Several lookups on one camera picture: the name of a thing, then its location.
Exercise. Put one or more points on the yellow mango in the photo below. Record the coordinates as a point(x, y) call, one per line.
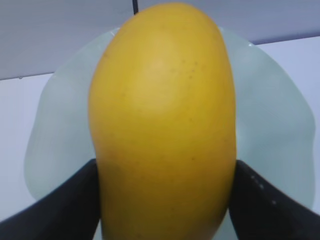
point(162, 116)

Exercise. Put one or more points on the frosted green wavy plate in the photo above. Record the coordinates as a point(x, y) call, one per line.
point(274, 126)

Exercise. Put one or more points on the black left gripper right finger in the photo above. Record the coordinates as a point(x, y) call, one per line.
point(260, 211)

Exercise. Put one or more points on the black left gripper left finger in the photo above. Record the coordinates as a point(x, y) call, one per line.
point(70, 212)

